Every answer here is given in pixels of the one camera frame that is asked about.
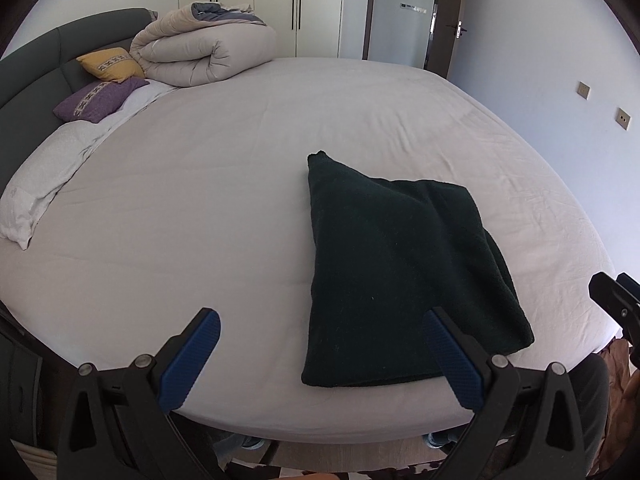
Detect white wardrobe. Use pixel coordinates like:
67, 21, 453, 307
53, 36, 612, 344
177, 0, 346, 59

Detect grey padded headboard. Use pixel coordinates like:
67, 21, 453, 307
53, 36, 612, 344
0, 7, 159, 133

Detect dark nightstand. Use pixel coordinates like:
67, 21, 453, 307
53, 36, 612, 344
0, 305, 46, 453

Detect white pillow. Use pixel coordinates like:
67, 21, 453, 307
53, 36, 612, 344
0, 80, 179, 251

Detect dark green towel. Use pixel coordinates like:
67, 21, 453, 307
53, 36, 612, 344
301, 150, 536, 388

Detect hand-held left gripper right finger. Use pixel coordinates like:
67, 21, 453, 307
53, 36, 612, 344
423, 307, 587, 480

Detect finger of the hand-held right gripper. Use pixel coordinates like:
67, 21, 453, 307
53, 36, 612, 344
616, 272, 640, 305
588, 272, 640, 349

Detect purple patterned pillow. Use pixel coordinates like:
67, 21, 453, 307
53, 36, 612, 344
53, 78, 150, 123

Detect folded beige duvet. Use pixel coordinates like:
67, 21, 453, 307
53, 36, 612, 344
130, 2, 277, 87

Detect brown patterned cloth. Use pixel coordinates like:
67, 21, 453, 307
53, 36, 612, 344
597, 337, 640, 476

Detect yellow patterned pillow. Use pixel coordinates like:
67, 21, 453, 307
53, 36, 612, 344
76, 47, 147, 83

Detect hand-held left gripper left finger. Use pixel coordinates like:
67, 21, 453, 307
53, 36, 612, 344
57, 307, 227, 480

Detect round white bed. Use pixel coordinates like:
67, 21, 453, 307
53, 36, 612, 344
0, 56, 617, 444

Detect dark wooden door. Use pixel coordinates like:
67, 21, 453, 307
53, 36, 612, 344
425, 0, 472, 81

